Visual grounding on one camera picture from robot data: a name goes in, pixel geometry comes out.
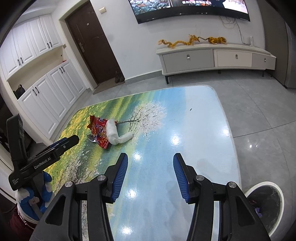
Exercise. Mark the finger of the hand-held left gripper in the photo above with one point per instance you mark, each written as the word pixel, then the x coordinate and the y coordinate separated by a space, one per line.
pixel 68 141

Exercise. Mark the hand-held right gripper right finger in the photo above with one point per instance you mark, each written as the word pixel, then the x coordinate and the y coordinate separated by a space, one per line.
pixel 181 179

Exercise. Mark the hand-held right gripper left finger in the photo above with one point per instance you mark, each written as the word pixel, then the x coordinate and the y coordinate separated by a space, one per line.
pixel 119 177

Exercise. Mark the red snack wrapper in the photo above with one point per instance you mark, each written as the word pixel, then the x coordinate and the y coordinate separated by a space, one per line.
pixel 99 129

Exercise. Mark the white tissue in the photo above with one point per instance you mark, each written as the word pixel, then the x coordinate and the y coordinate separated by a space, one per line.
pixel 113 133

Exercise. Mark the white round trash bin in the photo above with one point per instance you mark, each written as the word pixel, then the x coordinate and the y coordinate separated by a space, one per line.
pixel 277 192

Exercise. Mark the person's left forearm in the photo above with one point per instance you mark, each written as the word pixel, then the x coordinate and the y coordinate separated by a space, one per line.
pixel 19 224

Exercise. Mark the person's left hand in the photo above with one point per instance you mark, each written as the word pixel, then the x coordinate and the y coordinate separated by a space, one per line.
pixel 25 199

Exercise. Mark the landscape print table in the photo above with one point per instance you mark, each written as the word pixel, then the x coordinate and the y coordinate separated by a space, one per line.
pixel 161 139

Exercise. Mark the black bag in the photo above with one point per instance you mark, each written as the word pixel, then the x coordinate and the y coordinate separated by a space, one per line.
pixel 19 91

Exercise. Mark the dark pair of shoes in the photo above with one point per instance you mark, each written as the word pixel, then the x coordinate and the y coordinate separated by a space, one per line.
pixel 119 77

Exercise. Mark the brown entrance door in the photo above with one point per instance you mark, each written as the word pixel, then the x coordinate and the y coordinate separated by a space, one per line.
pixel 94 41

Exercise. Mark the white tv cabinet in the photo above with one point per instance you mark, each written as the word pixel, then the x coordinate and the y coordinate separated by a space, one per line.
pixel 208 58

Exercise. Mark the yellow dragon ornament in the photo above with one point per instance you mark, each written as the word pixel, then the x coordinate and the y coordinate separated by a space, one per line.
pixel 178 43

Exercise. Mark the yellow tiger ornament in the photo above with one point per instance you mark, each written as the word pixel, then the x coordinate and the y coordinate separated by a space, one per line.
pixel 217 40

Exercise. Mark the white power strip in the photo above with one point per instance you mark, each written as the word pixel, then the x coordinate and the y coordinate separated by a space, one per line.
pixel 251 40

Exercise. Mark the grey refrigerator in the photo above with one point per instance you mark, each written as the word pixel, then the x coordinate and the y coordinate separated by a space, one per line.
pixel 288 58

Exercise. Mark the white wall cabinets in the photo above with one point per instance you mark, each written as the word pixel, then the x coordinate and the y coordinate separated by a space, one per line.
pixel 44 69

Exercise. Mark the wall television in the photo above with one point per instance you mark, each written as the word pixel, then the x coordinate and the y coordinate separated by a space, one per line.
pixel 185 8

